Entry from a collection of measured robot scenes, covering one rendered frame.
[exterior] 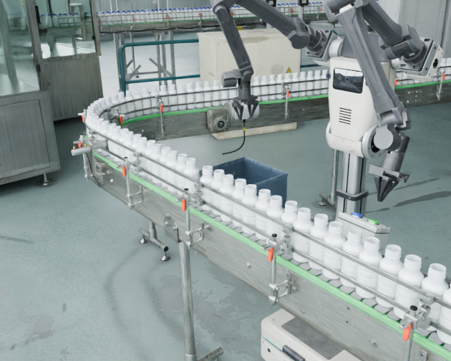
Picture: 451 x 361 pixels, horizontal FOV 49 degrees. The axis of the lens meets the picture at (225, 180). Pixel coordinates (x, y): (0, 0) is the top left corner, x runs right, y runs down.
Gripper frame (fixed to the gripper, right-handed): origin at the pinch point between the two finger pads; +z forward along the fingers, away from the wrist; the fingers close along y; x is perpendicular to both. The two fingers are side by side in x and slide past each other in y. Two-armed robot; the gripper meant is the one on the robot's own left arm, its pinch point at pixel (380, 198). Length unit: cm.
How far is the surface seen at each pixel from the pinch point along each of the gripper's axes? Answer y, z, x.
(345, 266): 5.3, 18.9, -16.3
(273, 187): -74, 16, 36
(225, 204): -46, 18, -17
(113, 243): -227, 105, 54
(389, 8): -348, -196, 478
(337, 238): 1.2, 12.1, -17.7
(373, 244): 12.7, 9.4, -18.8
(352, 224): -4.3, 9.8, -3.5
